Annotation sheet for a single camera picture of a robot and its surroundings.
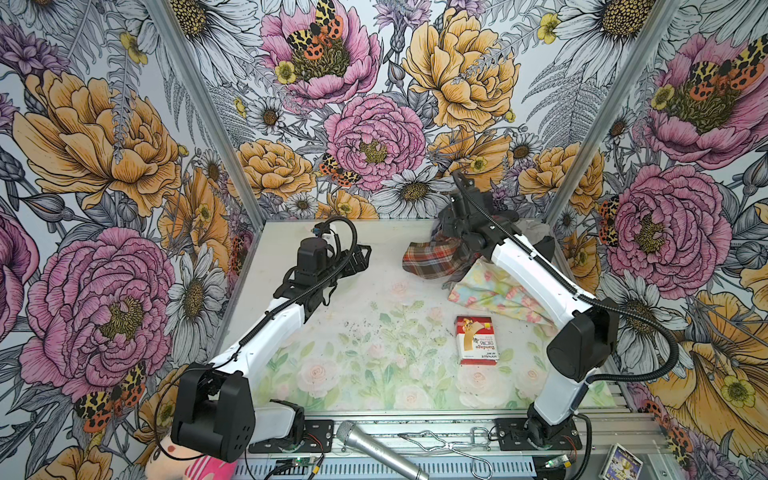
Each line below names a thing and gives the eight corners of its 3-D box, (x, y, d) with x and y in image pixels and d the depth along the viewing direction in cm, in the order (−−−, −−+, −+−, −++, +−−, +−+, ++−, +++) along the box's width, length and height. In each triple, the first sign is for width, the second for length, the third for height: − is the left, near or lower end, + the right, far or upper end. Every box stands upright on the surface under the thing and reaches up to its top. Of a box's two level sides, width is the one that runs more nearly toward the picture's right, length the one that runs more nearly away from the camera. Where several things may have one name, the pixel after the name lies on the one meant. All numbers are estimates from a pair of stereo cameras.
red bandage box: (459, 365, 87) (462, 360, 84) (453, 322, 96) (455, 316, 93) (498, 365, 87) (501, 360, 84) (488, 322, 96) (491, 316, 93)
